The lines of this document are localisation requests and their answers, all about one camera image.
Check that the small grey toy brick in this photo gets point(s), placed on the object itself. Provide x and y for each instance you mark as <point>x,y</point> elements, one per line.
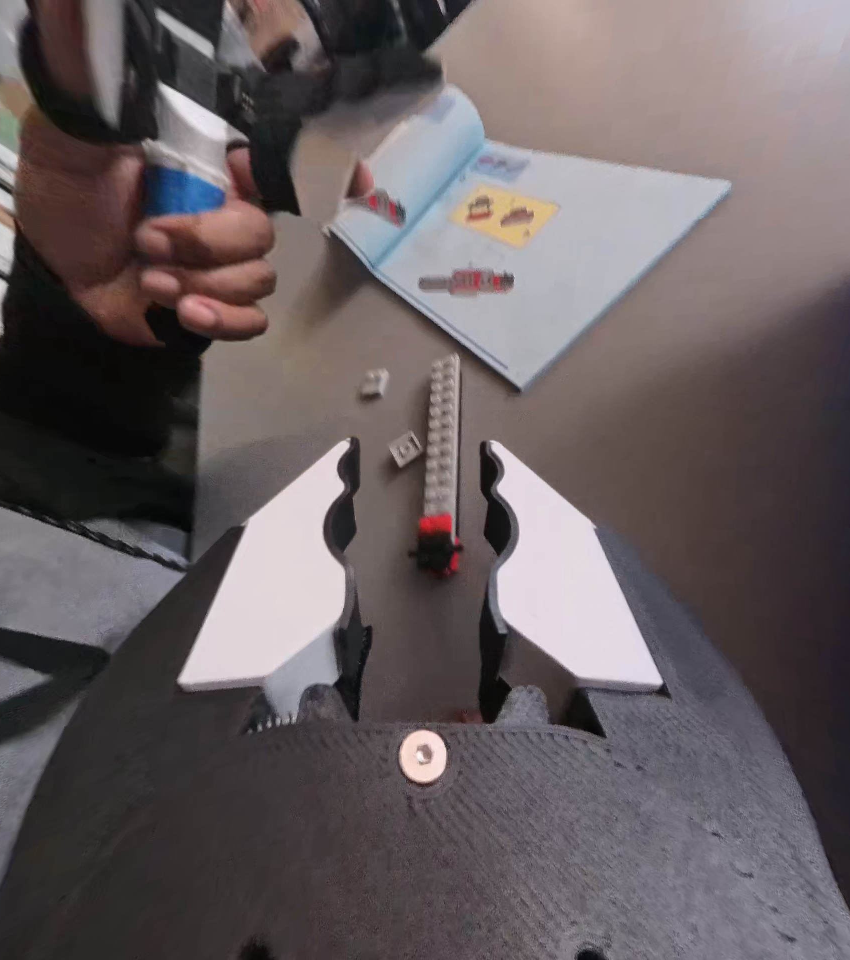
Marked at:
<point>404,448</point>
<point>374,382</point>

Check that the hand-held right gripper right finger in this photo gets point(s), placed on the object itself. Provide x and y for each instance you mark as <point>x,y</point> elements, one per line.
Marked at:
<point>575,600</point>

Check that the grey plate with red bricks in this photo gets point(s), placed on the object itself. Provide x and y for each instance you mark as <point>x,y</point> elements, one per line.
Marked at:
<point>441,450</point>

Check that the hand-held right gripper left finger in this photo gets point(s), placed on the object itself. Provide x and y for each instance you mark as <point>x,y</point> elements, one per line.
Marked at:
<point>275,600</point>

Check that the open instruction booklet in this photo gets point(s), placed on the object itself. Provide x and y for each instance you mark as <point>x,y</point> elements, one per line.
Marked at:
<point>582,262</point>

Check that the person's left forearm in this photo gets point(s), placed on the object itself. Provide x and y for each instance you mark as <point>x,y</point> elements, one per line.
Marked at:
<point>12,345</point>

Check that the person's black hoodie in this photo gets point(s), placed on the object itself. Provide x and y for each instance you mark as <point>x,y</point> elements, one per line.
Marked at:
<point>57,465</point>

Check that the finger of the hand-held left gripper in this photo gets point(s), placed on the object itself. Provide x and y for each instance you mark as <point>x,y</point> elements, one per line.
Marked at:
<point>331,161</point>

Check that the person's grey pants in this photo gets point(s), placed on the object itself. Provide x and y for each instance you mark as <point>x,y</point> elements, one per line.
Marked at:
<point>35,585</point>

